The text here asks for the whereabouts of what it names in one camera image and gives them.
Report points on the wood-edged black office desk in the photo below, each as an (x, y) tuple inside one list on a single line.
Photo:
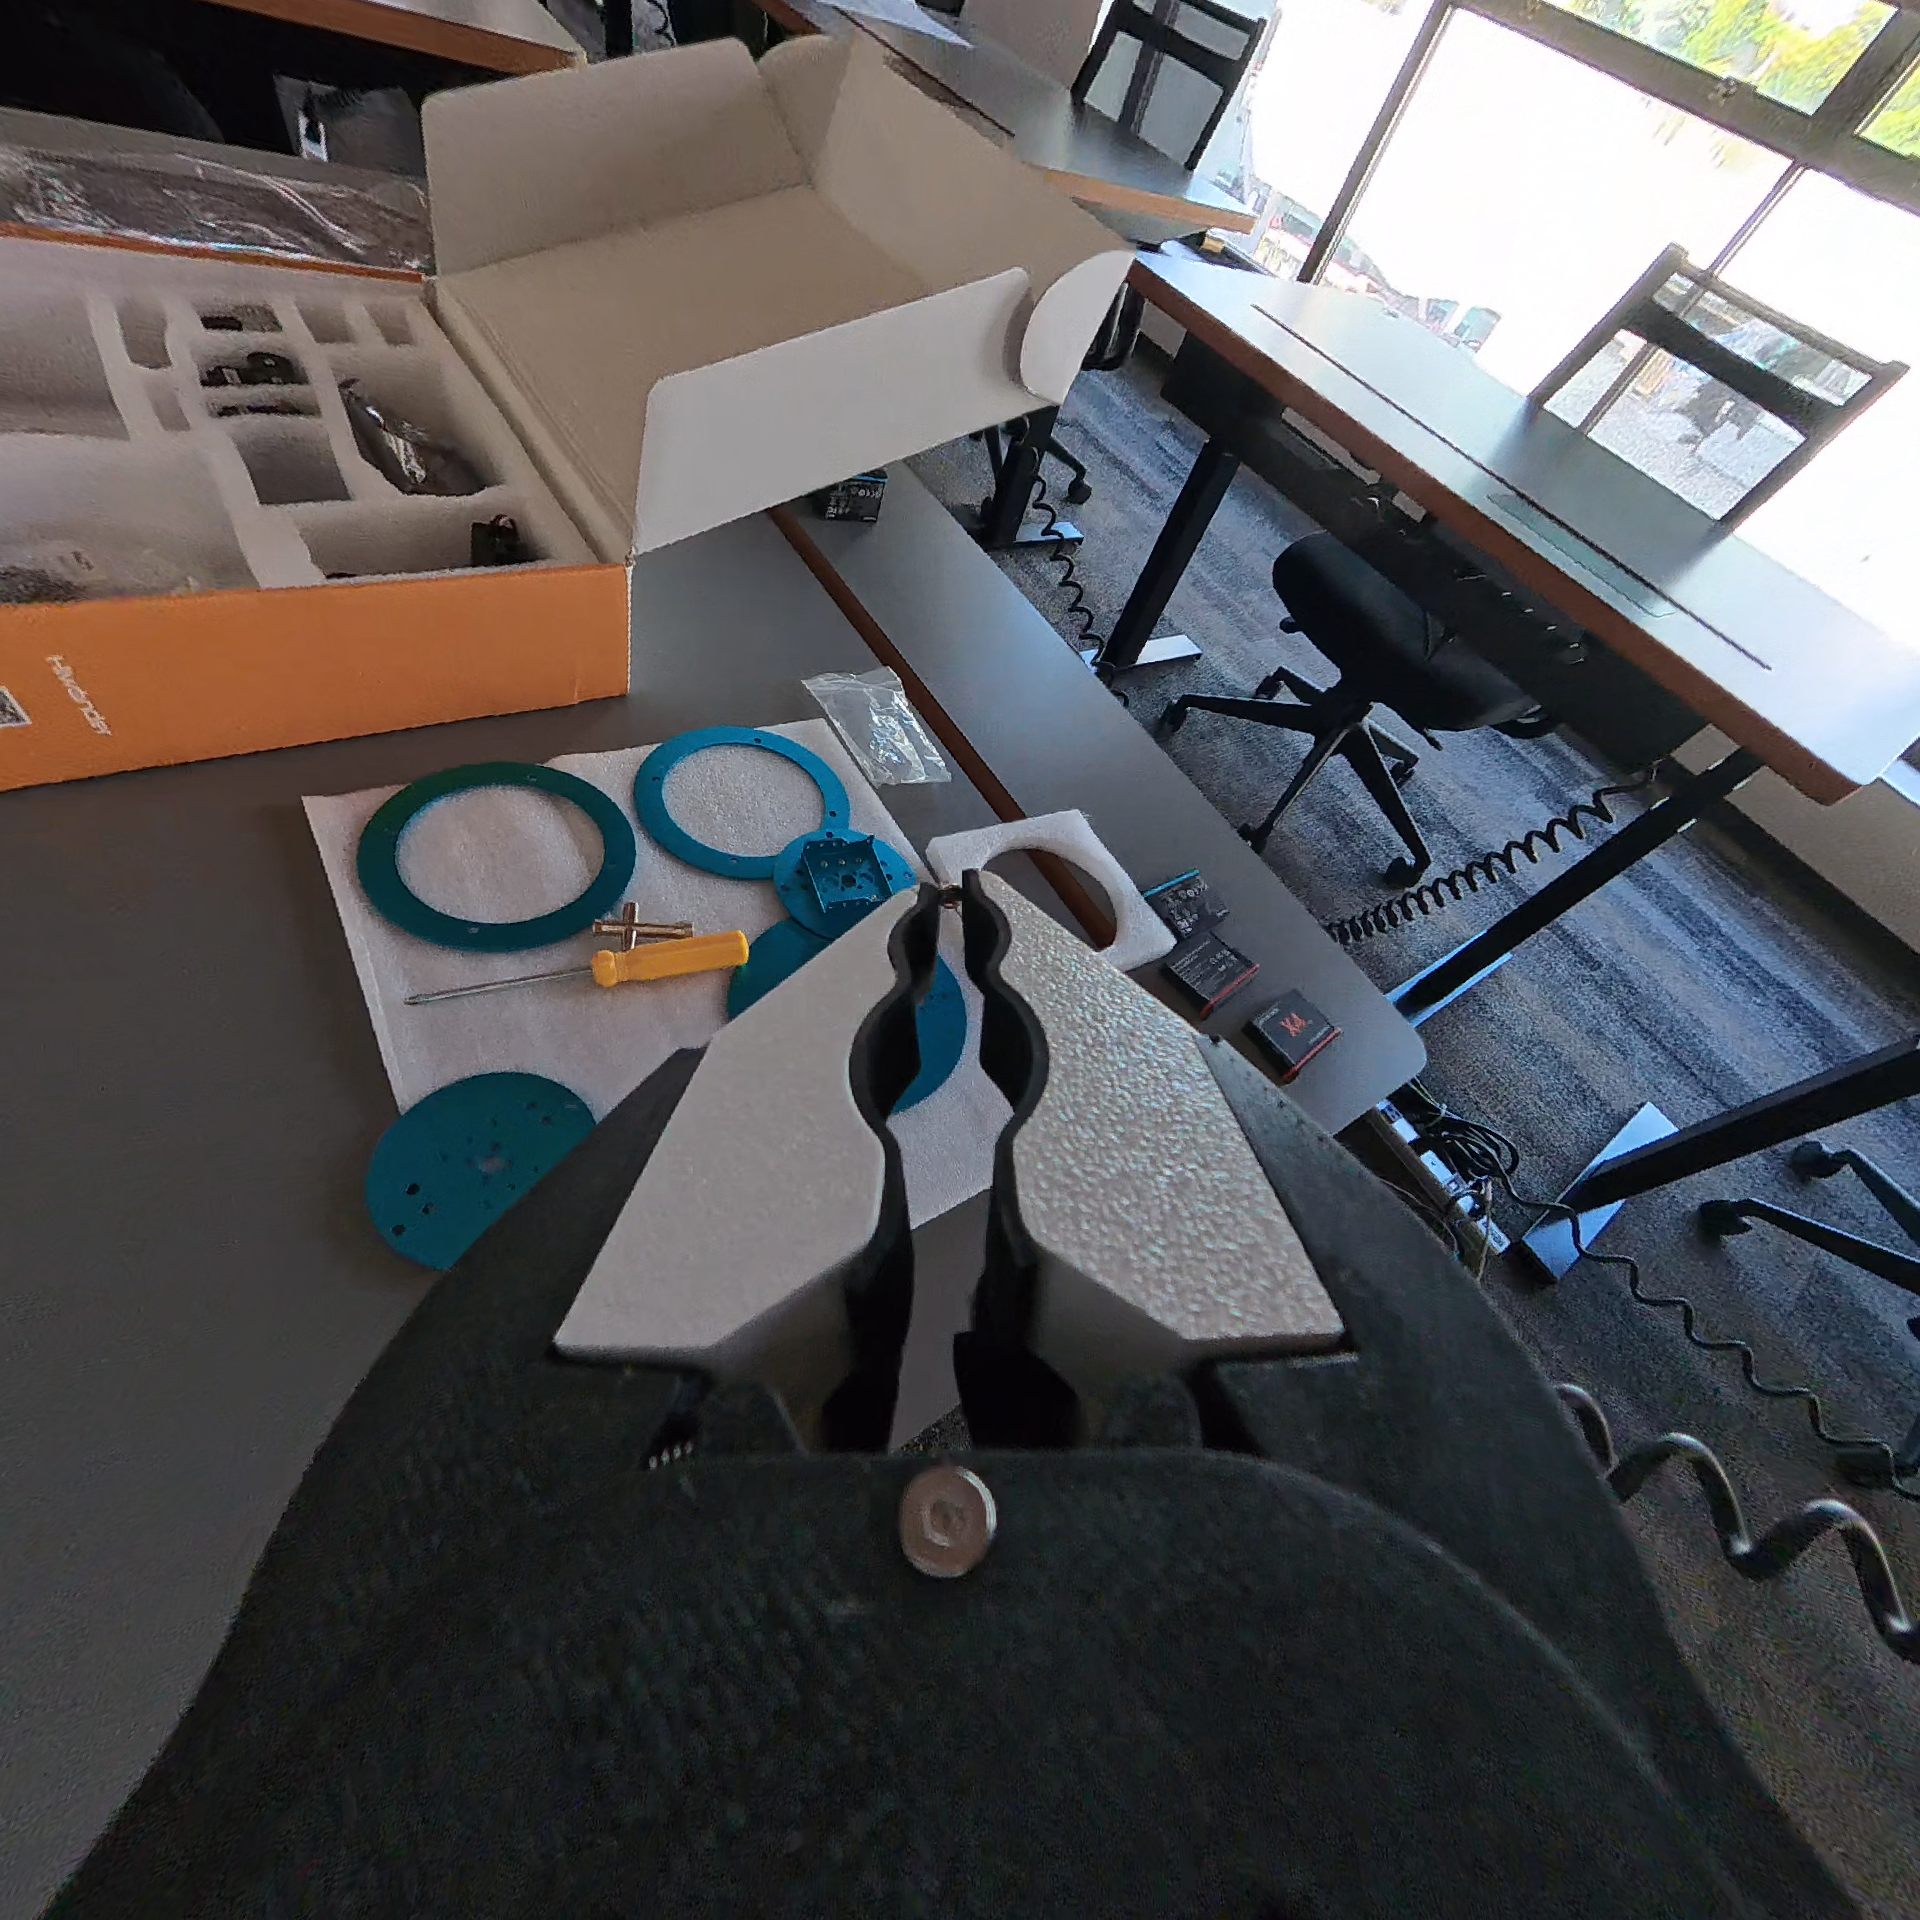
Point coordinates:
[(1079, 148), (1426, 389), (421, 29)]

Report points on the black device with blue label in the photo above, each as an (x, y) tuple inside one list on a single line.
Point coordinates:
[(854, 498)]

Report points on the black slat-back chair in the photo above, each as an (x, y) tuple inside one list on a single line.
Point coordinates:
[(1724, 338), (1171, 29)]

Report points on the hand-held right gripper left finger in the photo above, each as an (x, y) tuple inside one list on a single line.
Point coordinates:
[(722, 1201)]

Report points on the clear plastic wrapper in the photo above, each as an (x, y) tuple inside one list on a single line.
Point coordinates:
[(879, 728)]

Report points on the blue disc with rectangular slot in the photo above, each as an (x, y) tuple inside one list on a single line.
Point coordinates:
[(765, 975)]

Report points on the white foam box insert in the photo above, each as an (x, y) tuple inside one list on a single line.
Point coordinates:
[(182, 495)]

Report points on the white foam square frame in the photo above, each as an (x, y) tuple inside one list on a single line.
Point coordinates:
[(960, 855)]

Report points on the teal perforated metal disc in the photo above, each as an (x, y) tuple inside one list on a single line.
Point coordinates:
[(452, 1184)]

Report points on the dark plastic-wrapped sheet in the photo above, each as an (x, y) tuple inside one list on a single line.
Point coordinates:
[(196, 210)]

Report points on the small black box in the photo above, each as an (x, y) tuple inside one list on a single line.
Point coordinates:
[(1213, 971), (1292, 1036), (1189, 905)]

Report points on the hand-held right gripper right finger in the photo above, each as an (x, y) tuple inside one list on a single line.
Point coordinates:
[(1171, 1201)]

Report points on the large grid window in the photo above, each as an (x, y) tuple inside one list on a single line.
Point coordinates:
[(1576, 180)]

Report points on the blue round metal plate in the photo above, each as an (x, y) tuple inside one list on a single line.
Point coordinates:
[(791, 901)]

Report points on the white power strip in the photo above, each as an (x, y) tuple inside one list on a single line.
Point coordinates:
[(1442, 1177)]

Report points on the white foam sheet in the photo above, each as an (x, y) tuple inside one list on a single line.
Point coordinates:
[(495, 1050)]

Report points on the silver cross wrench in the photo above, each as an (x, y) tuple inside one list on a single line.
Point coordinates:
[(638, 925)]

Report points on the blue metal brackets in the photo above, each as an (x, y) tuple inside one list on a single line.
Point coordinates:
[(834, 874)]

